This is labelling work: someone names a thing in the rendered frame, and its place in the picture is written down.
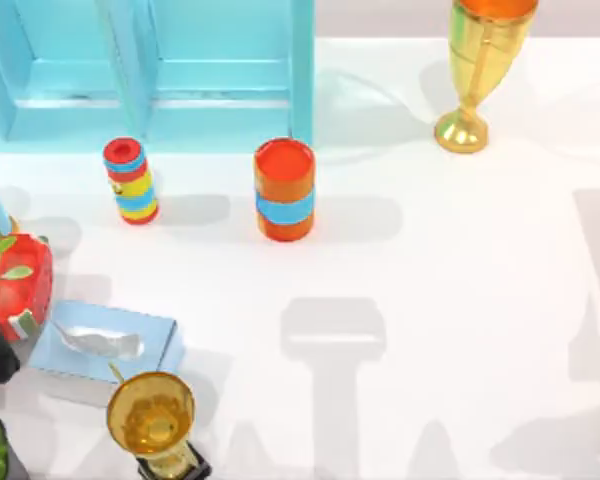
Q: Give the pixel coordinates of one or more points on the orange can with blue band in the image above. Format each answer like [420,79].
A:
[284,200]

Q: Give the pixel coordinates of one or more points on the red strawberry-shaped pot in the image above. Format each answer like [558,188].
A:
[22,285]

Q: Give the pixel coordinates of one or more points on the red yellow blue striped can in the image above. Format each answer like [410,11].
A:
[130,187]

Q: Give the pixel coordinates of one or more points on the light blue rack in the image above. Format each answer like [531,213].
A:
[220,75]

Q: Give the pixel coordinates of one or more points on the tall gold trophy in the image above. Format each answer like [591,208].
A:
[480,65]

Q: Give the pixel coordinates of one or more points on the gold trophy on black base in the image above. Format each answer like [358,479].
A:
[152,425]

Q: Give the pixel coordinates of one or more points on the light blue tissue box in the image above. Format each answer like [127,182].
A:
[105,345]

